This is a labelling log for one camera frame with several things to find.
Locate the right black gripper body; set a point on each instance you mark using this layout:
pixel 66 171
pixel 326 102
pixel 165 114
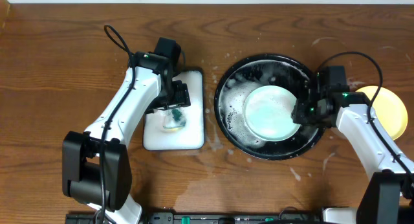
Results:
pixel 310 114

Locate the yellow plate with red stain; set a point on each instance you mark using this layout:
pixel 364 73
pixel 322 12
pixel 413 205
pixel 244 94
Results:
pixel 391 113

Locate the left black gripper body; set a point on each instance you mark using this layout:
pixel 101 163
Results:
pixel 176 99

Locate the black tray of soap foam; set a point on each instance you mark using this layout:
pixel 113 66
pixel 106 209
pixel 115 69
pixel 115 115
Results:
pixel 191 136

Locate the pale green plate red stain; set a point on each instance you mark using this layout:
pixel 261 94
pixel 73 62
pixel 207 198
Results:
pixel 267 112

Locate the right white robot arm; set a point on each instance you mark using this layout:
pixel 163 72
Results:
pixel 389 171

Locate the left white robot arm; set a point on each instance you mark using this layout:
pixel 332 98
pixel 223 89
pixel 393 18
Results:
pixel 95 163

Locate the green foamy sponge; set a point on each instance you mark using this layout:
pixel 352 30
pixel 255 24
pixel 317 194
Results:
pixel 174 119

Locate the round black tray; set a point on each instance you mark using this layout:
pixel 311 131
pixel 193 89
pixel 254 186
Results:
pixel 239 81

